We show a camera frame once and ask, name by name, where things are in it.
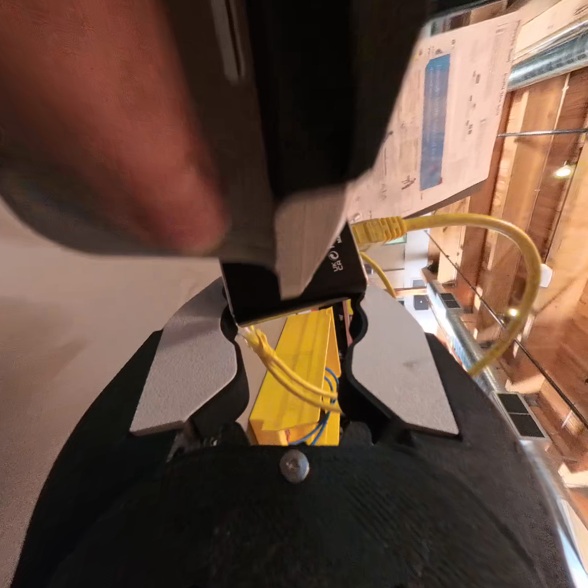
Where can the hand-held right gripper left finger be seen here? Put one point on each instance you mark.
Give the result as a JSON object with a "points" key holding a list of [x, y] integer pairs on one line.
{"points": [[193, 367]]}

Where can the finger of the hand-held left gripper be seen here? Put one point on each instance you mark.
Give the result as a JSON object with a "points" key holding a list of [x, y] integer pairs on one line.
{"points": [[312, 239]]}

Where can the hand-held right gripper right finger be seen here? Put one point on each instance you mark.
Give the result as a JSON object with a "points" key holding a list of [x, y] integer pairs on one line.
{"points": [[404, 372]]}

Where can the black network adapter box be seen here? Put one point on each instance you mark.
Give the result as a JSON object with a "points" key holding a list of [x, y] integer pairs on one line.
{"points": [[257, 294]]}

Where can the yellow plastic bin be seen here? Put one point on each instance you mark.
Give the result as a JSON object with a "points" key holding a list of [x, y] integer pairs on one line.
{"points": [[298, 349]]}

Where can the person's left hand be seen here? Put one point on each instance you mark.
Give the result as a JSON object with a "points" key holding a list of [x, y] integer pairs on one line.
{"points": [[101, 115]]}

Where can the printed instruction sheet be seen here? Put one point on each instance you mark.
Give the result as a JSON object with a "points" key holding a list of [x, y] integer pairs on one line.
{"points": [[464, 115]]}

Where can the instruction sheet on stand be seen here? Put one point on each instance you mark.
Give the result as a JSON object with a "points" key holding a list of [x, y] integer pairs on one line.
{"points": [[464, 183]]}

